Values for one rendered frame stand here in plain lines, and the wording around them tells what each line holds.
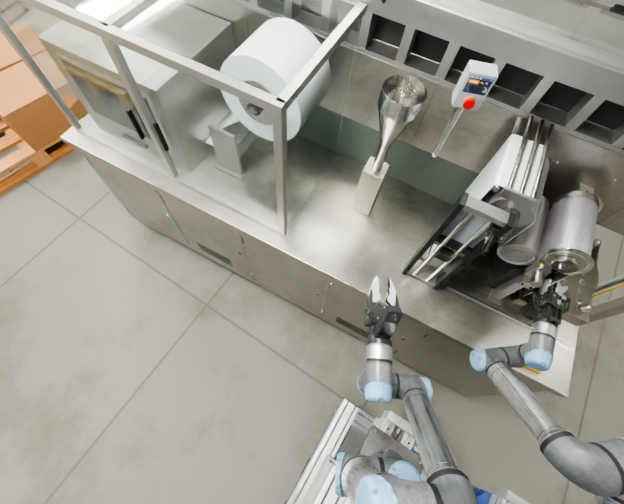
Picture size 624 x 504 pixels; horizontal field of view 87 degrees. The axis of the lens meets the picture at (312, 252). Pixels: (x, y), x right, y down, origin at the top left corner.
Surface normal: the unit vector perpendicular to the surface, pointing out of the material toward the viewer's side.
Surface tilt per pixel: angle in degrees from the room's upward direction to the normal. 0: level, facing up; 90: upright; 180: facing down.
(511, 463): 0
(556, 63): 90
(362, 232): 0
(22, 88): 0
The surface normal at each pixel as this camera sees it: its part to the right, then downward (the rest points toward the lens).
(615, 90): -0.46, 0.78
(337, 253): 0.07, -0.43
